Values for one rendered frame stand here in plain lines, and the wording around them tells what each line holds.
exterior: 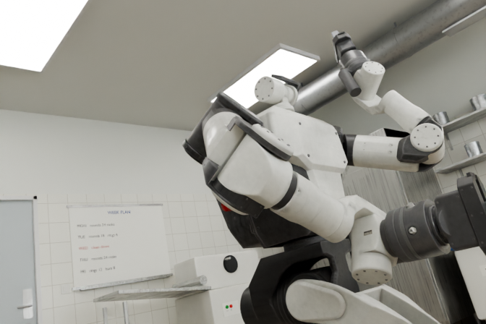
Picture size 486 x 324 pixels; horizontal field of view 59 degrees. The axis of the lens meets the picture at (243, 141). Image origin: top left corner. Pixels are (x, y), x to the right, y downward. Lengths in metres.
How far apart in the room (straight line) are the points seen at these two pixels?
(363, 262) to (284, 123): 0.37
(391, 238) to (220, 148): 0.31
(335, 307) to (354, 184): 3.87
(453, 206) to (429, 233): 0.05
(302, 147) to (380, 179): 3.67
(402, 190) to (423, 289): 0.92
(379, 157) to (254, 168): 0.62
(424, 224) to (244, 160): 0.29
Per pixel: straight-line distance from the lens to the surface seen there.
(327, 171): 1.04
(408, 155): 1.19
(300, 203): 0.67
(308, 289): 0.97
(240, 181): 0.66
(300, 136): 0.97
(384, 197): 4.59
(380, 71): 1.31
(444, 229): 0.73
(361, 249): 0.77
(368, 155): 1.22
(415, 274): 4.51
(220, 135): 0.70
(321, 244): 0.97
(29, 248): 4.69
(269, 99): 1.09
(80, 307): 4.73
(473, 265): 4.55
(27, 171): 4.87
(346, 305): 0.94
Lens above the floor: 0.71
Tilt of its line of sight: 20 degrees up
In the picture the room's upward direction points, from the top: 12 degrees counter-clockwise
